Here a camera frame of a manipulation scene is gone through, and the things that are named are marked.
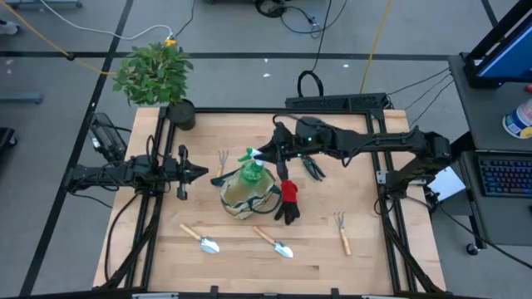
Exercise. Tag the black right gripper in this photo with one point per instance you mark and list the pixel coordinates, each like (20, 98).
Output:
(287, 141)

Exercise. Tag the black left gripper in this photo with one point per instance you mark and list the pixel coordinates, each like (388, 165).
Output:
(172, 170)

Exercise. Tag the green spray bottle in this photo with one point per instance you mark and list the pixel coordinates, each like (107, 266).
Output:
(251, 172)

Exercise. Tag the green pruning shears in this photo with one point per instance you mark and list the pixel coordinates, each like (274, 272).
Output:
(311, 166)

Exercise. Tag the red black gardening glove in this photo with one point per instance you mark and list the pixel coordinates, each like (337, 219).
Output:
(289, 193)

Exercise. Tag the beige green canvas gardening bag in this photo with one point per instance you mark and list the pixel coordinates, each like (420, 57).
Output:
(237, 199)

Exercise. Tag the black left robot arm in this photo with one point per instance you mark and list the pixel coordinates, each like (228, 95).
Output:
(124, 170)

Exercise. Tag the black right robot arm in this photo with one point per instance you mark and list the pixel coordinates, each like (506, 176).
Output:
(374, 143)

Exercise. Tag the black power strip box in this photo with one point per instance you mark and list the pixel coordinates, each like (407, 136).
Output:
(332, 101)

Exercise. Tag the black power supply box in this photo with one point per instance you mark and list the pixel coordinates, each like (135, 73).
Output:
(107, 139)

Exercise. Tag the green potted plant black pot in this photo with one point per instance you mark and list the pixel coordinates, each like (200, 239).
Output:
(154, 74)

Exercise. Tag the white paper sheet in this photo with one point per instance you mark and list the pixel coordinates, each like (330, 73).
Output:
(446, 182)

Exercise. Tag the gray side table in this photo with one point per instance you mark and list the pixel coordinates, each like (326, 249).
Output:
(482, 116)

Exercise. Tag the black caster wheel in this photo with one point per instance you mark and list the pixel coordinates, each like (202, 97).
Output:
(472, 249)

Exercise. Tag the black laptop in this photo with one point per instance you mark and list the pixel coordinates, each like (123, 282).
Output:
(505, 176)

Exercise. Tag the white blue wipes tub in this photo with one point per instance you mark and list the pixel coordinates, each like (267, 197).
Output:
(517, 122)

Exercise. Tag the black computer monitor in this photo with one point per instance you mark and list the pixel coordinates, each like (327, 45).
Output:
(511, 54)

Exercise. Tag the black metal table frame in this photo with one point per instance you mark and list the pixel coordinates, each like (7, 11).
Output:
(249, 110)

